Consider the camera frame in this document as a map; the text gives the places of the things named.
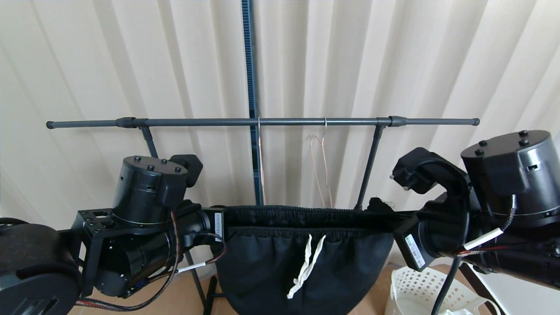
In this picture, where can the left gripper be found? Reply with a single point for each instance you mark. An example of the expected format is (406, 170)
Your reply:
(199, 223)

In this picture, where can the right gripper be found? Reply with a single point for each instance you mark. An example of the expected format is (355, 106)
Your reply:
(439, 240)

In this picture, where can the black shorts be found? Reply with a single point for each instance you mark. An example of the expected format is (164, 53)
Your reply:
(262, 271)

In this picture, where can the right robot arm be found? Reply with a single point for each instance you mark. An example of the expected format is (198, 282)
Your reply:
(507, 175)

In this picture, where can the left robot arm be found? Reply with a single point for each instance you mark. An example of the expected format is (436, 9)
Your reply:
(144, 192)

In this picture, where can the white laundry basket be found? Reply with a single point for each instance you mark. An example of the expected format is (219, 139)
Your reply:
(420, 288)

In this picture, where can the pink clothes hanger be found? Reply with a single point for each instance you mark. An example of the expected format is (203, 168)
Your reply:
(324, 175)
(261, 166)

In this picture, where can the black clothes rack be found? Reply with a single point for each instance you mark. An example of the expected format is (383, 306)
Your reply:
(284, 122)

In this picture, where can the white garment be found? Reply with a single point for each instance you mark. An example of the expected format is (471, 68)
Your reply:
(455, 312)

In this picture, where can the white curtain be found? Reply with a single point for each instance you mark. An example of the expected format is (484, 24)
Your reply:
(87, 65)
(415, 65)

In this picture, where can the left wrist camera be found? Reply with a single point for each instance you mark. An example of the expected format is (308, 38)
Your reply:
(188, 168)

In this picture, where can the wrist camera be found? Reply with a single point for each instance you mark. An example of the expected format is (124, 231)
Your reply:
(188, 168)
(420, 168)

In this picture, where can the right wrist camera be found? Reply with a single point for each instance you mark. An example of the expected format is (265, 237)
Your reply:
(420, 168)

